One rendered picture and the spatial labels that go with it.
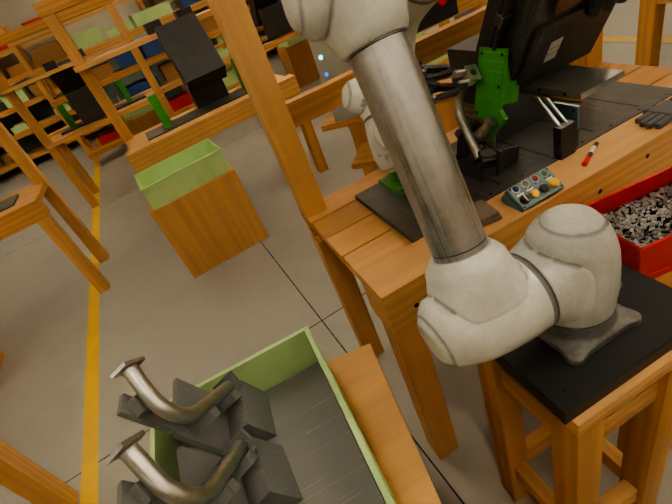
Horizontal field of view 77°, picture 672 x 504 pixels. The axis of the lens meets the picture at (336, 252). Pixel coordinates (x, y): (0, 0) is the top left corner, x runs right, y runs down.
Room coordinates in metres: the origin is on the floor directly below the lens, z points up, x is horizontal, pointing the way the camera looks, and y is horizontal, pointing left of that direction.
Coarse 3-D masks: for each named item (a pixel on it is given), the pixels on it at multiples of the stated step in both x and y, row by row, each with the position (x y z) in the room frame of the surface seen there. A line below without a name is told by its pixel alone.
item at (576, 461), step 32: (512, 384) 0.57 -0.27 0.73; (512, 416) 0.62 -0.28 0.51; (544, 416) 0.48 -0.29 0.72; (608, 416) 0.42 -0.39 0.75; (640, 416) 0.47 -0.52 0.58; (512, 448) 0.62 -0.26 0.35; (544, 448) 0.66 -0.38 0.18; (576, 448) 0.38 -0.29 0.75; (608, 448) 0.57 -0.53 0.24; (640, 448) 0.46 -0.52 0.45; (512, 480) 0.62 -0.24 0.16; (576, 480) 0.38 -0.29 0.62; (640, 480) 0.44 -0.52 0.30
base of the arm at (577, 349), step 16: (608, 320) 0.49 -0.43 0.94; (624, 320) 0.50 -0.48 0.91; (640, 320) 0.49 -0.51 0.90; (544, 336) 0.54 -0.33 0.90; (560, 336) 0.51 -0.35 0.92; (576, 336) 0.50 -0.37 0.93; (592, 336) 0.49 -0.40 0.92; (608, 336) 0.48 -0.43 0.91; (560, 352) 0.50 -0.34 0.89; (576, 352) 0.48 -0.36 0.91; (592, 352) 0.47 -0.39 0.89
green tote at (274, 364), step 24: (288, 336) 0.77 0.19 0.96; (312, 336) 0.74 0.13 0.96; (264, 360) 0.75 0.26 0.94; (288, 360) 0.76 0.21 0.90; (312, 360) 0.77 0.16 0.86; (264, 384) 0.75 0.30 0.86; (336, 384) 0.59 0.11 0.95; (360, 432) 0.55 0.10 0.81; (168, 456) 0.62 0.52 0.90; (384, 480) 0.44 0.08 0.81
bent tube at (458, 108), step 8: (472, 64) 1.31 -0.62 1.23; (472, 72) 1.31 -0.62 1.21; (472, 80) 1.27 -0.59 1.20; (456, 96) 1.35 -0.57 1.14; (456, 104) 1.35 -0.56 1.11; (456, 112) 1.34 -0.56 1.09; (464, 120) 1.31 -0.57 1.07; (464, 128) 1.29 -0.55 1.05; (464, 136) 1.28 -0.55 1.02; (472, 136) 1.26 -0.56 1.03; (472, 144) 1.24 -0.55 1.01; (472, 152) 1.23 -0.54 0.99
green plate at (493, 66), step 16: (480, 48) 1.30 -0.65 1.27; (496, 48) 1.23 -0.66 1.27; (480, 64) 1.29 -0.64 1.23; (496, 64) 1.22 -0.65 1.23; (480, 80) 1.28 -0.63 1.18; (496, 80) 1.22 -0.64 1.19; (480, 96) 1.28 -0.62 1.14; (496, 96) 1.21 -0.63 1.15; (512, 96) 1.21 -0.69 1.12; (480, 112) 1.27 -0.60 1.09
